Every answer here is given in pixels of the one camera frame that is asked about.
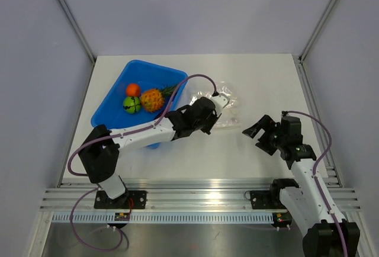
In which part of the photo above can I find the right small circuit board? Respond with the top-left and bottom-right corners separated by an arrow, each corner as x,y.
272,212 -> 293,228

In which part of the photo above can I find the clear zip top bag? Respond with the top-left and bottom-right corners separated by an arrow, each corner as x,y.
189,81 -> 240,130

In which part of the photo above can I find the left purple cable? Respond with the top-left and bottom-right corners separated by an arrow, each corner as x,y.
68,74 -> 219,252

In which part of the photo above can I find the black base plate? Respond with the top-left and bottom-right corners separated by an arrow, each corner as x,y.
244,190 -> 285,210
94,191 -> 147,210

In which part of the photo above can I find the toy pineapple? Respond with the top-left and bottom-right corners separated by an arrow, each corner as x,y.
140,85 -> 176,113

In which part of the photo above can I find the blue plastic bin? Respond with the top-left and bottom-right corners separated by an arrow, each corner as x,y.
90,59 -> 189,150

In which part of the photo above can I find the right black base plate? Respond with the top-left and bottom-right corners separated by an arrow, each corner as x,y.
244,190 -> 285,210

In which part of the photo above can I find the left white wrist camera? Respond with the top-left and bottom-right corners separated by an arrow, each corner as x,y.
210,94 -> 230,115

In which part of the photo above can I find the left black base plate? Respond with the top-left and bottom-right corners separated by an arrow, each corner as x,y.
94,191 -> 147,210

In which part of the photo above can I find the small circuit board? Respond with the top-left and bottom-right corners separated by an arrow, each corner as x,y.
114,213 -> 130,221
272,212 -> 293,228

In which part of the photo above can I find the green toy ball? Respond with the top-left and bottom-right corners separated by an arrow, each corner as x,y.
123,97 -> 141,114

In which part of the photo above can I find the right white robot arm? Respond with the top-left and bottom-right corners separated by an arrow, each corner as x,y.
242,111 -> 361,256

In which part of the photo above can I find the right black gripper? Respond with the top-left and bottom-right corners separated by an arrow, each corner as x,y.
242,114 -> 286,155

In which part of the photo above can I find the orange toy fruit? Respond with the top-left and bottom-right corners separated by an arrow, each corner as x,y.
126,83 -> 141,97

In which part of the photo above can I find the left small circuit board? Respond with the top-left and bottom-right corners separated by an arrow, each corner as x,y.
114,213 -> 130,221

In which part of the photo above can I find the white slotted cable duct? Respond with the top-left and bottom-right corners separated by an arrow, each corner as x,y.
52,212 -> 273,224

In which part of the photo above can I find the aluminium rail frame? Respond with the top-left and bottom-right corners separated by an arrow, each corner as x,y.
40,178 -> 362,212

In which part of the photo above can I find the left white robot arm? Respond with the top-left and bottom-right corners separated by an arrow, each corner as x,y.
78,94 -> 229,209

